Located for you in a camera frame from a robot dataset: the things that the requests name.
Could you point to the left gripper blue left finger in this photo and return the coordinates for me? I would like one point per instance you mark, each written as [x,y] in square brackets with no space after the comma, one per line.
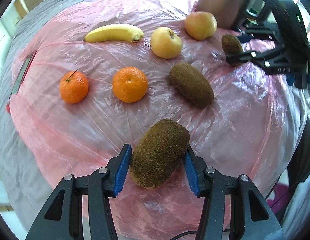
[61,215]

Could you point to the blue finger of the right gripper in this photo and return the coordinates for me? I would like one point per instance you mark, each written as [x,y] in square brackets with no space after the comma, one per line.
[245,38]
[272,62]

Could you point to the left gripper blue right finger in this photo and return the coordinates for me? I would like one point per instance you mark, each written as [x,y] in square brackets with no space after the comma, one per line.
[251,217]

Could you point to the small brown kiwi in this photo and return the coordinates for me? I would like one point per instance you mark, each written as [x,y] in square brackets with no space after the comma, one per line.
[231,45]

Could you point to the large yellow-green apple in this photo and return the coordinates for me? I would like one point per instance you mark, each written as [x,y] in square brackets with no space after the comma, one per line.
[200,25]

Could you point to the yellow apple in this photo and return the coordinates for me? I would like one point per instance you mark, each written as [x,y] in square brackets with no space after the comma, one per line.
[165,43]

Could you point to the yellow banana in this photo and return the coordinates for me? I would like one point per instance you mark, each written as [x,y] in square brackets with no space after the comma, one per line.
[115,32]

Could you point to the orange tangerine with stem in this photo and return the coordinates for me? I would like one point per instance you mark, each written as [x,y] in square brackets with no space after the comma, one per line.
[73,87]

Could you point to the black and steel kettle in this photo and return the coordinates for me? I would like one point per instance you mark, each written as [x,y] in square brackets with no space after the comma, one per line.
[231,14]

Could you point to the pink plastic sheet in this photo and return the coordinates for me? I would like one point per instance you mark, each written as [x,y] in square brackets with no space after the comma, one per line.
[106,71]

